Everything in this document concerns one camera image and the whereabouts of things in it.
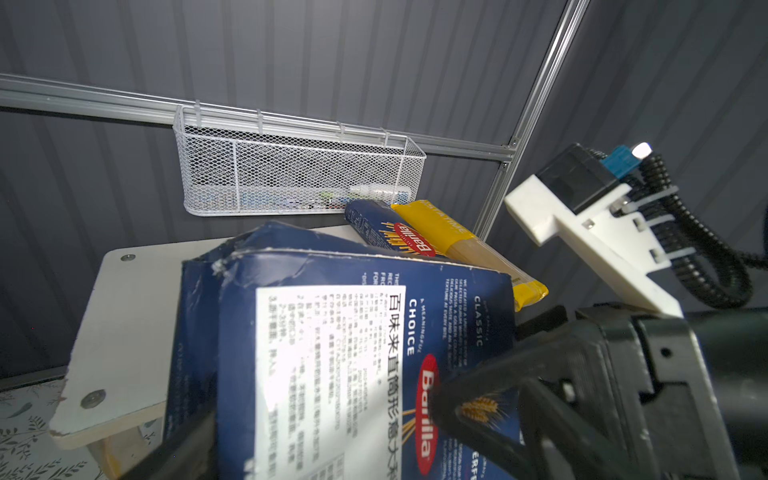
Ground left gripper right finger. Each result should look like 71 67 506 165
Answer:
519 378 653 479

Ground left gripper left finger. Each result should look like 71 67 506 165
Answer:
122 407 218 479

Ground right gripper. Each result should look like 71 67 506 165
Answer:
429 304 767 479

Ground yellow Pasta Time bag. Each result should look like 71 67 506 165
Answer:
392 200 549 311

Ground dark blue Barilla box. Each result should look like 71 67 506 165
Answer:
164 222 515 479

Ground blue Barilla spaghetti box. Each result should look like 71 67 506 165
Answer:
344 199 444 258

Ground white two-tier shelf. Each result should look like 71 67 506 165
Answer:
47 224 373 480

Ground floral table mat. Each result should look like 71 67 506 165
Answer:
0 377 163 480

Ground items in white basket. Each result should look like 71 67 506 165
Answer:
240 184 413 211

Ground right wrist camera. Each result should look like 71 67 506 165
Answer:
504 142 695 317

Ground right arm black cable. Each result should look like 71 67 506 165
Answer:
587 146 768 310

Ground white wire mesh basket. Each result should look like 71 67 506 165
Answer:
173 104 426 217

